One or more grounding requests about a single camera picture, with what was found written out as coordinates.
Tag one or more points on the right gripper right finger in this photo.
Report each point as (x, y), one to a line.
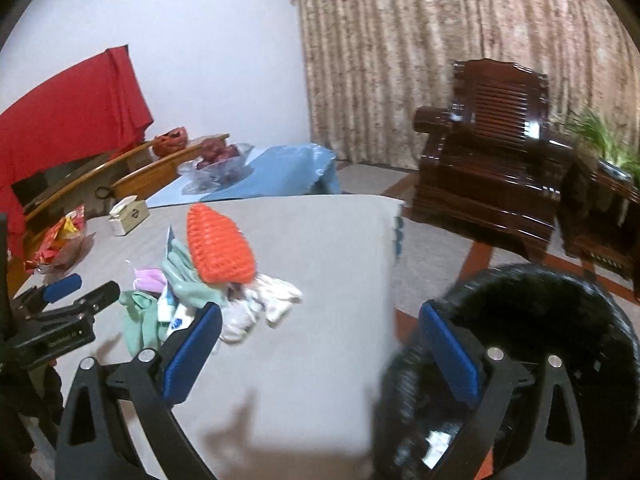
(485, 380)

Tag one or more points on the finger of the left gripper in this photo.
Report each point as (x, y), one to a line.
(90, 304)
(36, 298)

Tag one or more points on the pink wrapper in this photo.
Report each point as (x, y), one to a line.
(150, 280)

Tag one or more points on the dark wooden armchair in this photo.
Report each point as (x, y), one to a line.
(491, 157)

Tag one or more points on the white blue cardboard box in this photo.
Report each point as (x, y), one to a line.
(171, 312)

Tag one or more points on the wooden bench backrest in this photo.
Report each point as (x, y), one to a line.
(102, 181)

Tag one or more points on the red cloth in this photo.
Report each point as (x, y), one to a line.
(93, 107)

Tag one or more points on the green potted plant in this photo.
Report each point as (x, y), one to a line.
(617, 159)

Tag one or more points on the blue table cloth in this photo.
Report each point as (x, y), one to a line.
(284, 170)

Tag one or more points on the black trash bin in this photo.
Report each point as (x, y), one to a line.
(530, 312)

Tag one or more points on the beige patterned curtain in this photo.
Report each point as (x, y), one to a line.
(371, 63)

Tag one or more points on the clear bag of red fruit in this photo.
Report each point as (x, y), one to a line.
(218, 166)

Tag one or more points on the orange red bag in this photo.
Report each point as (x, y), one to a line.
(170, 142)

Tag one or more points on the small beige tissue box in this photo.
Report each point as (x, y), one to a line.
(127, 214)

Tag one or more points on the dark wooden side table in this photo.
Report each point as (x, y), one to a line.
(599, 218)

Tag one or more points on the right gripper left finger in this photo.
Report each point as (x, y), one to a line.
(94, 442)

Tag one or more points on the red yellow snack bag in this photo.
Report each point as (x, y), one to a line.
(62, 244)

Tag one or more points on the white tissue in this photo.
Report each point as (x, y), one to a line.
(264, 297)

